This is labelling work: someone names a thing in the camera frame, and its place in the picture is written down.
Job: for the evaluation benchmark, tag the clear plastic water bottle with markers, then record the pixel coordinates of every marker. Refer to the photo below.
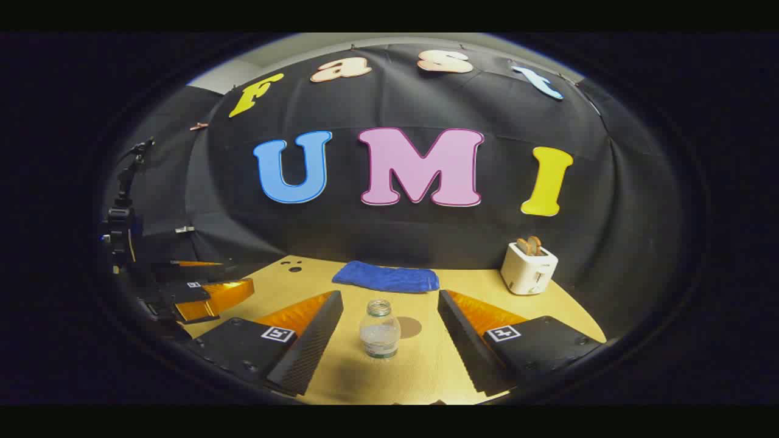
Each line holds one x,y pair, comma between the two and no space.
378,331

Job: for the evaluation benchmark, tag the blue folded towel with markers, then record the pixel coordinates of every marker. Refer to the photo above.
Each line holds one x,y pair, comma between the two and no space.
386,277

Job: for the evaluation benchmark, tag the black backdrop cloth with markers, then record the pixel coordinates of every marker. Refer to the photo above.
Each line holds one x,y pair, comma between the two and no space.
426,237

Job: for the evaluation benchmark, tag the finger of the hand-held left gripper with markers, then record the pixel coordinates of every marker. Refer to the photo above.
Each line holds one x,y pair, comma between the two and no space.
182,271
192,295

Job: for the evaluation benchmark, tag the brown toast slice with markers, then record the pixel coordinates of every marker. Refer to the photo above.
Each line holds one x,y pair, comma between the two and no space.
522,246
535,244

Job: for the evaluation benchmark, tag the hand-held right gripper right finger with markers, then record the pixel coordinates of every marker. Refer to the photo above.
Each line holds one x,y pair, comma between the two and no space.
468,347

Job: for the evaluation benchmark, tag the round brown coaster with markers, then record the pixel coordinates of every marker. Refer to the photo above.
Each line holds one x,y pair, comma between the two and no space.
412,327

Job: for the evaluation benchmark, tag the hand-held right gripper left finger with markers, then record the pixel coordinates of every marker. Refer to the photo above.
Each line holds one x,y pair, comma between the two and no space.
304,347

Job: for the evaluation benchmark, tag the white toaster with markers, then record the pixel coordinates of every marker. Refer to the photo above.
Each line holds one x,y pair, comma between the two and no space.
526,274

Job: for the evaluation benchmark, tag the red cloth clip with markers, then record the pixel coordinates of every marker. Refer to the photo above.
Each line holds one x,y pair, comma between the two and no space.
198,126

